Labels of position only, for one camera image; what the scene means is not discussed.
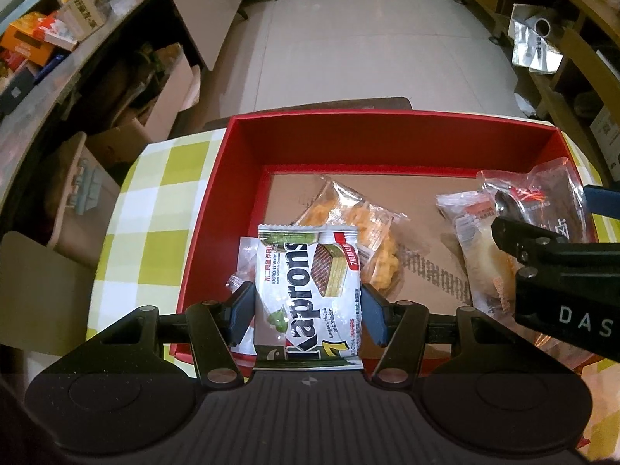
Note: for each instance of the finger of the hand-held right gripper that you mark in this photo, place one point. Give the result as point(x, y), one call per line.
point(533, 244)
point(603, 199)

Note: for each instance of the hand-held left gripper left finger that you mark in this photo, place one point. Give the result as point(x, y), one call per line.
point(242, 312)

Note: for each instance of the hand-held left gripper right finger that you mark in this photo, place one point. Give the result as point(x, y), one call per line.
point(374, 315)

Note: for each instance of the labelled vacuum food packet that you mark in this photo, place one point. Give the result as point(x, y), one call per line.
point(547, 203)

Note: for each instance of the round bun packet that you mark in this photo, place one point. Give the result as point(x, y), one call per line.
point(484, 261)

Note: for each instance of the pink sausage packet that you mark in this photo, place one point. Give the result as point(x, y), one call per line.
point(247, 256)

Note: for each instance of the white green wafer packet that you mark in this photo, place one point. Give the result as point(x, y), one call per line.
point(310, 290)

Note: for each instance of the clear cookie packet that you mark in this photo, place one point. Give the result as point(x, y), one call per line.
point(373, 232)

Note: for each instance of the red cardboard box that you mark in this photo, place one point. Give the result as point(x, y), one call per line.
point(232, 193)

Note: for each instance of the green checked tablecloth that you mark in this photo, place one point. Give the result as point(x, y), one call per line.
point(145, 203)

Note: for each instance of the brown cardboard box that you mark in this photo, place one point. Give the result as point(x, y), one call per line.
point(145, 106)

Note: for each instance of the curved dark counter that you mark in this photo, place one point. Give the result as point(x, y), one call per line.
point(58, 87)

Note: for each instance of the light wooden panel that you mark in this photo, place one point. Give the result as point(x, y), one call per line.
point(208, 5)

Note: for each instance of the white carton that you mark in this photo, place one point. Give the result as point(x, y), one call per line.
point(85, 12)

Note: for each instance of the orange boxes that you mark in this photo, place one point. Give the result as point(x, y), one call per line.
point(34, 41)

